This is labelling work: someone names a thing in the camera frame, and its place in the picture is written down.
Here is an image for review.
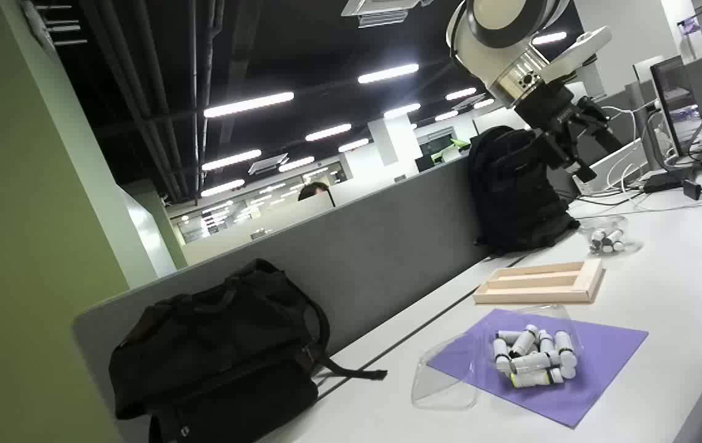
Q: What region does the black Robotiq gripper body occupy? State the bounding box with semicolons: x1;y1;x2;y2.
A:
518;78;608;158

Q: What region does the clear bowl with few bottles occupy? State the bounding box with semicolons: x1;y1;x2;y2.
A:
582;211;646;259

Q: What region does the clear bowl with many bottles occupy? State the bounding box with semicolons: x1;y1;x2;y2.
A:
481;302;589;398

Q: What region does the empty clear bowl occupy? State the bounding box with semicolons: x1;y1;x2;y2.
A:
409;337;486;414

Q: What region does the black backpack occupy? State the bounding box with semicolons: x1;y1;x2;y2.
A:
466;122;583;256

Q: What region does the ceiling light strip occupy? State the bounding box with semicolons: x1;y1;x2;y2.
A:
381;101;423;119
443;83;481;102
355;60;423;86
199;147;264;175
530;28;572;49
302;119;355;145
197;176;249;199
201;89;298;119

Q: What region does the black power adapter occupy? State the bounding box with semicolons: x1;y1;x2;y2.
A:
640;167;702;201

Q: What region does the computer monitor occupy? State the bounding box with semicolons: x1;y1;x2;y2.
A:
648;41;702;163

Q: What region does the light wooden tray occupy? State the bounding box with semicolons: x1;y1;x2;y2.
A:
472;259;608;307

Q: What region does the ceiling air vent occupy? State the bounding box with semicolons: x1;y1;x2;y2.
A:
338;0;436;31

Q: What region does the purple mat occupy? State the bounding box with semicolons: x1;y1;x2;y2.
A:
427;307;651;430

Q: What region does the grey desk partition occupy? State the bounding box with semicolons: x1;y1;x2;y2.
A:
68;154;492;443

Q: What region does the black office chair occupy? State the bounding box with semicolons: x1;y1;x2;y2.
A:
295;179;339;208

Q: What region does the black duffel bag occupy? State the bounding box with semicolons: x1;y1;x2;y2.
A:
106;256;388;443

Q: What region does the white cable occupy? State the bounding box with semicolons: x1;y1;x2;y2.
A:
577;133;674;208

